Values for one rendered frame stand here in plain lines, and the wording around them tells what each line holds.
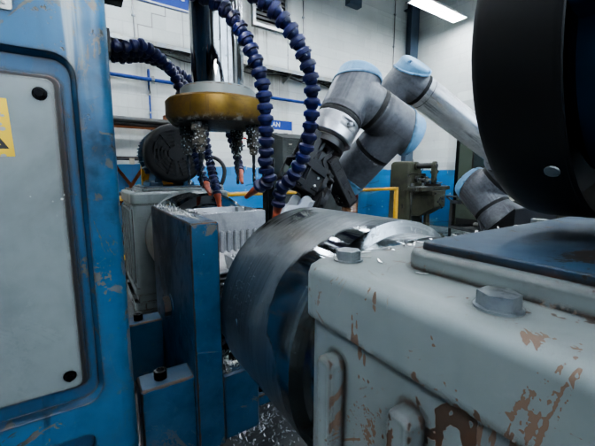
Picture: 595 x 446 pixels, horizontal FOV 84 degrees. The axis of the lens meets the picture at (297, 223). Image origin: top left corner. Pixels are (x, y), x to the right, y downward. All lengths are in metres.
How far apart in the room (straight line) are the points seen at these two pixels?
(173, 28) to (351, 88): 5.65
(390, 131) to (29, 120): 0.58
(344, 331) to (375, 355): 0.02
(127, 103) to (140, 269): 4.83
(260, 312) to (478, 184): 1.35
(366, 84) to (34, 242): 0.57
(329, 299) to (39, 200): 0.31
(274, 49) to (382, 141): 6.24
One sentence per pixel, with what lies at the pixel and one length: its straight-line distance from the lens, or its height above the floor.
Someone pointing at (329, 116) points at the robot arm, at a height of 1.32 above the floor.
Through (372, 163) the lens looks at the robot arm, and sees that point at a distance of 0.75.
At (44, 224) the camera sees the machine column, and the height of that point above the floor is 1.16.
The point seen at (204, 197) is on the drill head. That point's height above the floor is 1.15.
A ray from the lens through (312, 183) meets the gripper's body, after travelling 0.61.
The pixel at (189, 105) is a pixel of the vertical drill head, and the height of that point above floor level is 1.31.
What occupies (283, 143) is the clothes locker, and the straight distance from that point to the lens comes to 6.10.
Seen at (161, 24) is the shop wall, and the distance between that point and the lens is 6.21.
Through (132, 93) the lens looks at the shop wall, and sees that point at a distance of 5.82.
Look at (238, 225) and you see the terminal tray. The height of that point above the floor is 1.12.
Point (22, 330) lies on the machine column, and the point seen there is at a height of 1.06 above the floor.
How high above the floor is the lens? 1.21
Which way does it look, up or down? 8 degrees down
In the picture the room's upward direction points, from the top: straight up
